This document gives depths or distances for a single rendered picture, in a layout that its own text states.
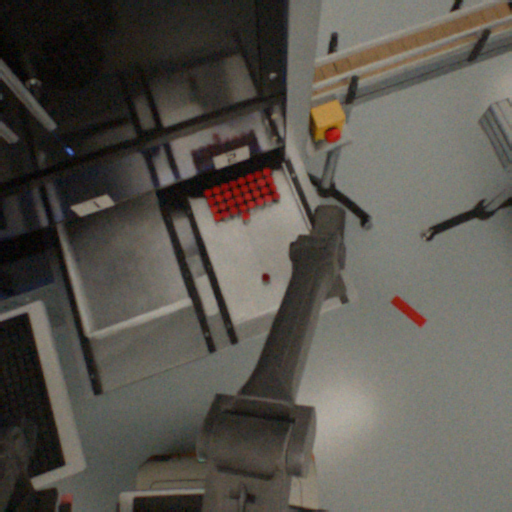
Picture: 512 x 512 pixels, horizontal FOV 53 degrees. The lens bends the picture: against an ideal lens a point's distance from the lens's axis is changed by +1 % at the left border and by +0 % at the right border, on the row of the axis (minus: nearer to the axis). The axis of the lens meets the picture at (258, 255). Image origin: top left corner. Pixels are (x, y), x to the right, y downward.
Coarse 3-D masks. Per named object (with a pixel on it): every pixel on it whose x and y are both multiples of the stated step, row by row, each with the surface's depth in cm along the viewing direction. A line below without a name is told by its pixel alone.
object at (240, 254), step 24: (288, 192) 133; (240, 216) 131; (264, 216) 131; (288, 216) 131; (216, 240) 130; (240, 240) 130; (264, 240) 129; (288, 240) 129; (216, 264) 128; (240, 264) 128; (264, 264) 128; (288, 264) 128; (240, 288) 127; (264, 288) 126; (240, 312) 125; (264, 312) 125
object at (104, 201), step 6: (96, 198) 116; (102, 198) 117; (108, 198) 118; (84, 204) 117; (90, 204) 118; (102, 204) 120; (108, 204) 121; (114, 204) 122; (78, 210) 118; (84, 210) 119; (90, 210) 120; (96, 210) 121
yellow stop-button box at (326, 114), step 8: (328, 96) 122; (312, 104) 122; (320, 104) 122; (328, 104) 122; (336, 104) 122; (312, 112) 122; (320, 112) 121; (328, 112) 121; (336, 112) 121; (312, 120) 123; (320, 120) 121; (328, 120) 121; (336, 120) 121; (344, 120) 122; (312, 128) 126; (320, 128) 121; (328, 128) 123; (336, 128) 123; (320, 136) 125
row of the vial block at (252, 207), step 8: (256, 200) 127; (264, 200) 128; (272, 200) 129; (280, 200) 129; (232, 208) 127; (240, 208) 127; (248, 208) 128; (256, 208) 130; (216, 216) 127; (224, 216) 127; (232, 216) 128; (216, 224) 129
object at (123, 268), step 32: (64, 224) 133; (96, 224) 132; (128, 224) 132; (160, 224) 132; (64, 256) 127; (96, 256) 130; (128, 256) 130; (160, 256) 130; (96, 288) 128; (128, 288) 128; (160, 288) 127; (96, 320) 126; (128, 320) 123
